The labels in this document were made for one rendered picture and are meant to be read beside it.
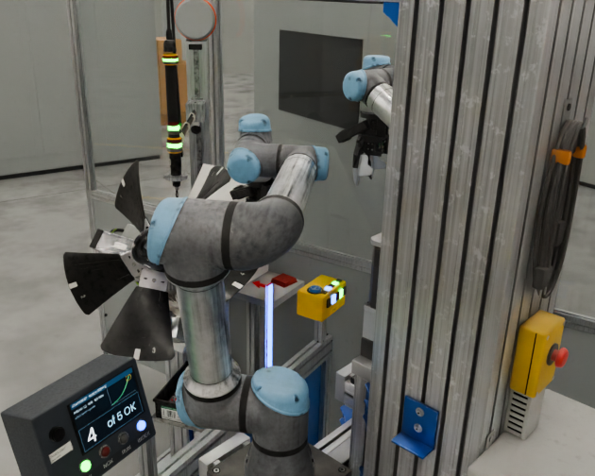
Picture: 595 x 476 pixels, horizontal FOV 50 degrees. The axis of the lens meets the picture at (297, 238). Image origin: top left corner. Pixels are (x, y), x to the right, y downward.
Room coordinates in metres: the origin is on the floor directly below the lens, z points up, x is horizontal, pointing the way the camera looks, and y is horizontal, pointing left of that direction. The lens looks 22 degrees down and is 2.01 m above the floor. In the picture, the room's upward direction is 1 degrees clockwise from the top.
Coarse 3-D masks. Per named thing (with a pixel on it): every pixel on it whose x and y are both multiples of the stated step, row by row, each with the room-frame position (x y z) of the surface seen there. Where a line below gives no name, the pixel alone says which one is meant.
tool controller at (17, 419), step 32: (64, 384) 1.09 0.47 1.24; (96, 384) 1.08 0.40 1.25; (128, 384) 1.14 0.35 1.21; (32, 416) 0.97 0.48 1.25; (64, 416) 1.00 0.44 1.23; (96, 416) 1.05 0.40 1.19; (128, 416) 1.11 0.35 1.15; (32, 448) 0.96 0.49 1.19; (64, 448) 0.98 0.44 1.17; (96, 448) 1.03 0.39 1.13; (128, 448) 1.08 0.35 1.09
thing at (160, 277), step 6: (144, 270) 1.86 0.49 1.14; (150, 270) 1.86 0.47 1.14; (144, 276) 1.85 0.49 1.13; (150, 276) 1.85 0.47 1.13; (156, 276) 1.86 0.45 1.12; (162, 276) 1.87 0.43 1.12; (144, 282) 1.83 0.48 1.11; (150, 282) 1.84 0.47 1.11; (156, 282) 1.85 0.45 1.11; (156, 288) 1.84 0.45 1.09; (162, 288) 1.85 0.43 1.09
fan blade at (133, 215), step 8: (136, 160) 2.14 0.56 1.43; (128, 168) 2.15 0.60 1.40; (136, 168) 2.11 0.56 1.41; (128, 176) 2.14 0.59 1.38; (136, 176) 2.09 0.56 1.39; (120, 184) 2.17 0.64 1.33; (128, 184) 2.12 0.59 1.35; (136, 184) 2.08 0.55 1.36; (128, 192) 2.11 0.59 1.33; (136, 192) 2.06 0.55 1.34; (120, 200) 2.16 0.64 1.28; (128, 200) 2.10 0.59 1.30; (136, 200) 2.05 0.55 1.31; (120, 208) 2.16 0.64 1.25; (128, 208) 2.11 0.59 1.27; (136, 208) 2.04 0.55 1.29; (128, 216) 2.11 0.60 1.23; (136, 216) 2.05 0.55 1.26; (144, 216) 1.99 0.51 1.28; (136, 224) 2.06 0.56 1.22
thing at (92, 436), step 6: (96, 420) 1.05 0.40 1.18; (84, 426) 1.02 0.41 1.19; (90, 426) 1.03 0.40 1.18; (96, 426) 1.04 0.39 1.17; (78, 432) 1.01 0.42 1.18; (84, 432) 1.02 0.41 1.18; (90, 432) 1.03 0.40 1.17; (96, 432) 1.04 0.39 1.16; (84, 438) 1.02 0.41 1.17; (90, 438) 1.02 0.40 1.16; (96, 438) 1.03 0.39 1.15; (102, 438) 1.04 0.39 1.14; (84, 444) 1.01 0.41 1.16; (90, 444) 1.02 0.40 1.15; (96, 444) 1.03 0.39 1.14; (84, 450) 1.01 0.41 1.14
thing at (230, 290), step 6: (234, 270) 1.79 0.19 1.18; (246, 270) 1.79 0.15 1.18; (252, 270) 1.79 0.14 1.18; (228, 276) 1.76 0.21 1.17; (234, 276) 1.76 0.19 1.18; (240, 276) 1.76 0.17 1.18; (246, 276) 1.76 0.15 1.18; (252, 276) 1.76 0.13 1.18; (228, 282) 1.74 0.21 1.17; (240, 282) 1.74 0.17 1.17; (246, 282) 1.74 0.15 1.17; (228, 288) 1.71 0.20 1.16; (234, 288) 1.71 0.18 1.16; (228, 294) 1.69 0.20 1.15; (234, 294) 1.69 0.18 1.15
